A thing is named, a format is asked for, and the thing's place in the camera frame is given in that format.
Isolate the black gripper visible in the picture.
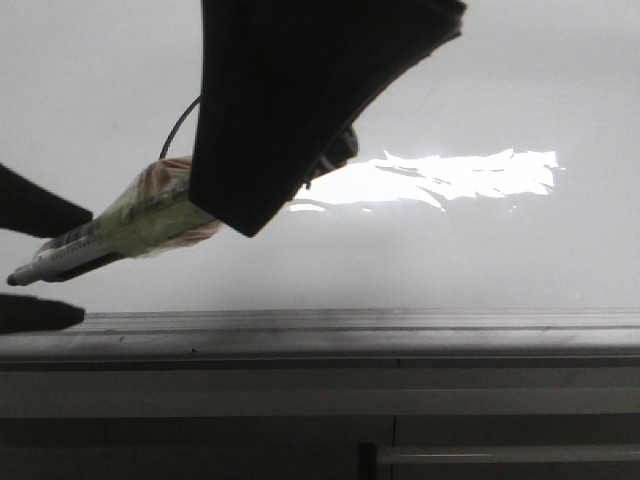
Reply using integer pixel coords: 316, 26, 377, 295
190, 1, 466, 236

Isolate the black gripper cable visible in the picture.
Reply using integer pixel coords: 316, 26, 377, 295
158, 94, 202, 160

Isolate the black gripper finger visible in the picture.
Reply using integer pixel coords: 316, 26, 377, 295
1, 165, 93, 235
0, 294, 85, 334

